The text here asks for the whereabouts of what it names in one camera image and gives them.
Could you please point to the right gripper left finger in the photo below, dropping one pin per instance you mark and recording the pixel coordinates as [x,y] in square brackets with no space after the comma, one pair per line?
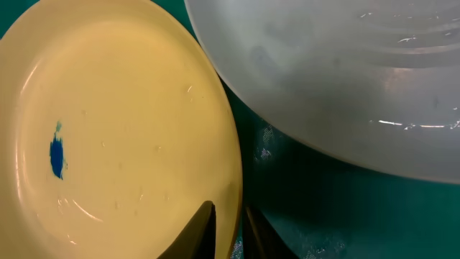
[197,240]

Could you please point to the yellow-green plate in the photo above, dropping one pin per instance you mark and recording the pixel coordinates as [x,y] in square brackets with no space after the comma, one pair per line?
[115,128]

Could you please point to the light blue plate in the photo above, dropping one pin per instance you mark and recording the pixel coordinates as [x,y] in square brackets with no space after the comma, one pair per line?
[371,82]

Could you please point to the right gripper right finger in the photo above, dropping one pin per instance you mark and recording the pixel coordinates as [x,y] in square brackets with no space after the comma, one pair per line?
[260,240]

